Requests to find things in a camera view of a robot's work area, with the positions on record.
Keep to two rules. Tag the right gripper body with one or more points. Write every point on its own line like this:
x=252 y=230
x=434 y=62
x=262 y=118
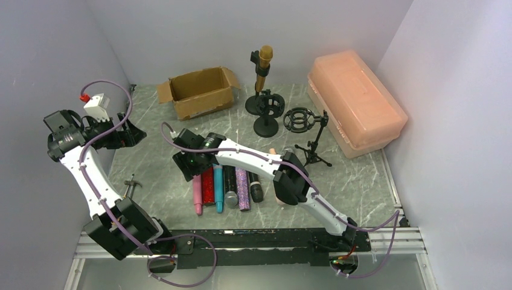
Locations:
x=183 y=165

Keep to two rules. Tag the pink microphone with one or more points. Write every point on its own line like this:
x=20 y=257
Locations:
x=197 y=195

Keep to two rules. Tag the red glitter microphone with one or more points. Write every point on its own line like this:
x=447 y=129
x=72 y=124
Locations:
x=207 y=183

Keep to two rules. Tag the blue microphone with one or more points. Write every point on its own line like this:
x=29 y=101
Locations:
x=218 y=187

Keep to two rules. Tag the black glitter microphone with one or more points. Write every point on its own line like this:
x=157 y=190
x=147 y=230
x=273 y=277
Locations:
x=230 y=186

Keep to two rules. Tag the purple glitter microphone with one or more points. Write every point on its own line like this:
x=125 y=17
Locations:
x=242 y=189

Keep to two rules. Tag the cardboard box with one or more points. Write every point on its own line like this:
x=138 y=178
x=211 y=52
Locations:
x=201 y=92

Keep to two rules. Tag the plain black microphone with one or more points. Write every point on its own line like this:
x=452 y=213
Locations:
x=255 y=187

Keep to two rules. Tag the beige plastic microphone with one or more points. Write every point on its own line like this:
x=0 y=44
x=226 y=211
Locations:
x=279 y=202

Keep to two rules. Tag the black clip round-base stand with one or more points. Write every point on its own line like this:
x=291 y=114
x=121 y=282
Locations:
x=251 y=104

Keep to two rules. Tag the black shock-mount round-base stand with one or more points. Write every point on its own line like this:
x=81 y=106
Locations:
x=269 y=107

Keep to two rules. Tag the gold microphone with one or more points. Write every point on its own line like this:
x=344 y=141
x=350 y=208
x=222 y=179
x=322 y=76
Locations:
x=265 y=55

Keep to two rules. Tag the black silver-head microphone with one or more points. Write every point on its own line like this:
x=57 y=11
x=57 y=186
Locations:
x=288 y=150

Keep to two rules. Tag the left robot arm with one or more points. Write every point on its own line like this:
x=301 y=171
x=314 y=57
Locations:
x=118 y=224

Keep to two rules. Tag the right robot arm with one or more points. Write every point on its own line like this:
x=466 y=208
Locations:
x=291 y=181

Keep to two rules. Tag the orange plastic storage box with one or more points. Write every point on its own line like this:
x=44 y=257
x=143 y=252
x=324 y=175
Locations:
x=363 y=115

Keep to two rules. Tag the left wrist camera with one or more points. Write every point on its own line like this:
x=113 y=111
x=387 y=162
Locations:
x=96 y=106

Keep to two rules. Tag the black base frame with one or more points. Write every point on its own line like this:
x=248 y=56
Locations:
x=312 y=246

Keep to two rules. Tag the aluminium rail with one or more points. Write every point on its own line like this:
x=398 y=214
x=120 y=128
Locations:
x=407 y=240

